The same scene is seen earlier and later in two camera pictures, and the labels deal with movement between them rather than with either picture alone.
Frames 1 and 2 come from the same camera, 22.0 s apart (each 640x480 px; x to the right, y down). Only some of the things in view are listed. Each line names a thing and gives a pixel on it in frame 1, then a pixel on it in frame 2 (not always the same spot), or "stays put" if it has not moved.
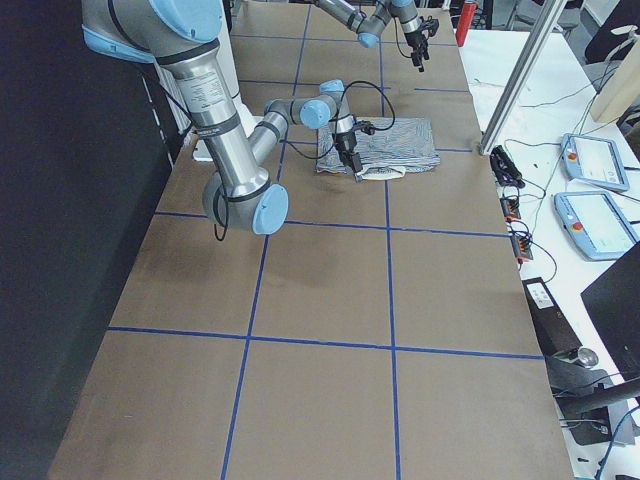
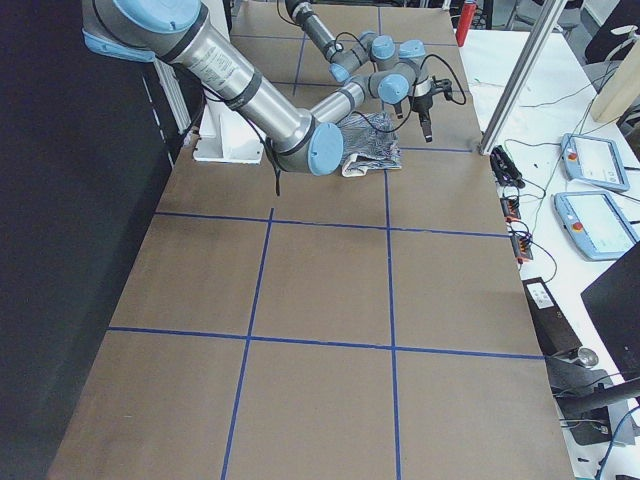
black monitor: [613, 302] stays put
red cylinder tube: [468, 10] stays put
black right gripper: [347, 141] → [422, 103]
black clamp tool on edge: [504, 170] stays put
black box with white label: [554, 333] stays put
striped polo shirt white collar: [383, 173] → [370, 141]
